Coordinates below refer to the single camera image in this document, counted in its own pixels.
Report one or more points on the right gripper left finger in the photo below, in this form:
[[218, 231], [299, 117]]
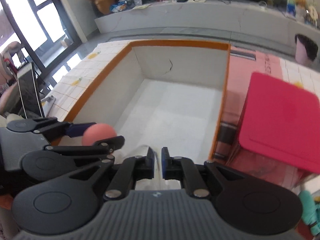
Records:
[[122, 177]]

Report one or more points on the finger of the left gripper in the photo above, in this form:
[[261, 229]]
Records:
[[111, 144], [77, 130]]

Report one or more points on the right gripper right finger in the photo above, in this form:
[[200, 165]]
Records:
[[186, 172]]

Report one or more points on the pink foam ball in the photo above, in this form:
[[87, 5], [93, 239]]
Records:
[[97, 132]]

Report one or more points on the teal plush toy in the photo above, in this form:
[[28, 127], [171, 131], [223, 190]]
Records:
[[310, 215]]

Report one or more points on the laptop computer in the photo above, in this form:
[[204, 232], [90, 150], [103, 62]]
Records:
[[23, 97]]

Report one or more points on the orange white storage box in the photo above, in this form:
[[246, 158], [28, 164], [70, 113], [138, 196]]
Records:
[[161, 93]]

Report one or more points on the red lidded clear box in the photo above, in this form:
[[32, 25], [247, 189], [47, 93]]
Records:
[[278, 133]]

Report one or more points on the golden vase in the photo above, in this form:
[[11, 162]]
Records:
[[104, 6]]

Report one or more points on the pink bin with black bag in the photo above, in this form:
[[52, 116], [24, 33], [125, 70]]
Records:
[[306, 50]]

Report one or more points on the brown teddy bear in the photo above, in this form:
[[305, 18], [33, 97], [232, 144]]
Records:
[[300, 8]]

